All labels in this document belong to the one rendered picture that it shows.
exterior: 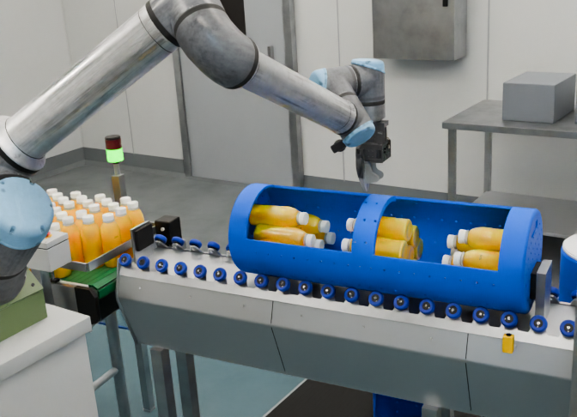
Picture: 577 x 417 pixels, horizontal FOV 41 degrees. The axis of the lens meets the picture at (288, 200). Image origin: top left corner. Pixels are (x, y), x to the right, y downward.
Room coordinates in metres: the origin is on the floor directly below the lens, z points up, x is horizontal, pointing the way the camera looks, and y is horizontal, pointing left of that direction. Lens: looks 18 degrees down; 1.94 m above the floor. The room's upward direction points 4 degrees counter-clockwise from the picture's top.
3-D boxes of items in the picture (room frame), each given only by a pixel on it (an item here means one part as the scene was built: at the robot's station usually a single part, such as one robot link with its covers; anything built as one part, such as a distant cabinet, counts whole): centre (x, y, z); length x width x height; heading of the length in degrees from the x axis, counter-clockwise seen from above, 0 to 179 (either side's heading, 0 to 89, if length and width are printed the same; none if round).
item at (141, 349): (3.02, 0.68, 0.55); 0.04 x 0.04 x 1.10; 62
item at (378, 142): (2.13, -0.25, 1.40); 0.09 x 0.08 x 0.12; 62
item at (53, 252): (2.36, 0.83, 1.05); 0.20 x 0.10 x 0.10; 62
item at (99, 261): (2.56, 0.58, 0.96); 0.40 x 0.01 x 0.03; 152
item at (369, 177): (2.11, -0.24, 1.29); 0.06 x 0.03 x 0.09; 62
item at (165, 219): (2.72, 0.46, 0.95); 0.10 x 0.07 x 0.10; 152
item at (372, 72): (2.13, -0.24, 1.57); 0.10 x 0.09 x 0.12; 117
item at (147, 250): (2.52, 0.51, 0.99); 0.10 x 0.02 x 0.12; 152
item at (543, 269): (1.90, -0.66, 1.00); 0.10 x 0.04 x 0.15; 152
